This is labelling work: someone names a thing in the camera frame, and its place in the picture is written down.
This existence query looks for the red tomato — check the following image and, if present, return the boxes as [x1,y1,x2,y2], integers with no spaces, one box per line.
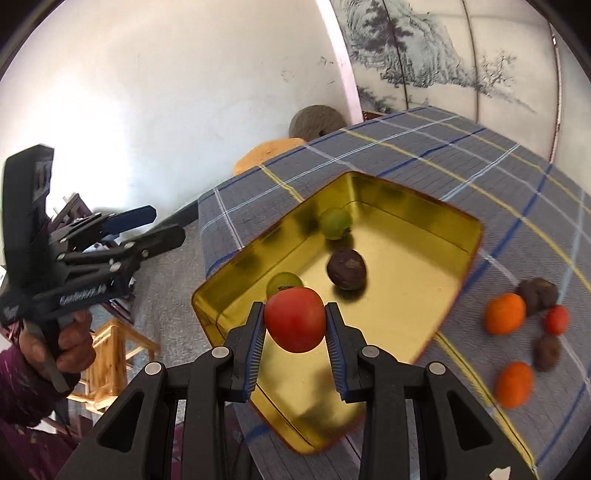
[542,305,570,336]
[263,286,328,354]

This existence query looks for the person's left hand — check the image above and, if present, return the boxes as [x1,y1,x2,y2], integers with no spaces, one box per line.
[18,309,96,393]

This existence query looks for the green citrus fruit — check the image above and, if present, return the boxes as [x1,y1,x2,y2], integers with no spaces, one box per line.
[318,208,354,241]
[266,271,304,298]

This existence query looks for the dark wooden chair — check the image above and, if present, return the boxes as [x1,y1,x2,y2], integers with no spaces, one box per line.
[52,193,93,224]

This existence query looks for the orange wooden stump stool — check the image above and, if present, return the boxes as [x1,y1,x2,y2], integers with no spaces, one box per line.
[233,137,308,177]

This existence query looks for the painted folding screen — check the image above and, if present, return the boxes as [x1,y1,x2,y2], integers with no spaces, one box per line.
[329,0,568,162]

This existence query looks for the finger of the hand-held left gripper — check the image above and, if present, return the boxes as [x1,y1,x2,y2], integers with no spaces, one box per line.
[60,224,186,278]
[48,205,157,247]

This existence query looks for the round grey millstone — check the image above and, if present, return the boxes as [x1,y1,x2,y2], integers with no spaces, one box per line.
[289,105,348,139]

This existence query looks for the orange tangerine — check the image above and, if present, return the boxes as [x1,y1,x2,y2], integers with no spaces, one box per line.
[495,361,535,409]
[484,293,527,335]

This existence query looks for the person's left forearm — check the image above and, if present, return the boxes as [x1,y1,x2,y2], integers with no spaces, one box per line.
[0,346,81,428]

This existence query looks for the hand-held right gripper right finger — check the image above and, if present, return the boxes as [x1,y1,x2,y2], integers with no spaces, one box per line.
[324,301,539,480]

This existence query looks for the grey plaid tablecloth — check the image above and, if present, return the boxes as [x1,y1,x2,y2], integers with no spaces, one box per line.
[198,106,591,480]

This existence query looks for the person's purple garment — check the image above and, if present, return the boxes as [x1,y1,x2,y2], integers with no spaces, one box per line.
[0,422,88,480]

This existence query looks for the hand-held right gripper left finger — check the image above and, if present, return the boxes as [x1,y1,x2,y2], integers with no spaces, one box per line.
[55,302,267,480]

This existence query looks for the gold metal tin box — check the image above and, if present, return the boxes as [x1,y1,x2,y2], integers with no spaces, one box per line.
[191,171,485,455]

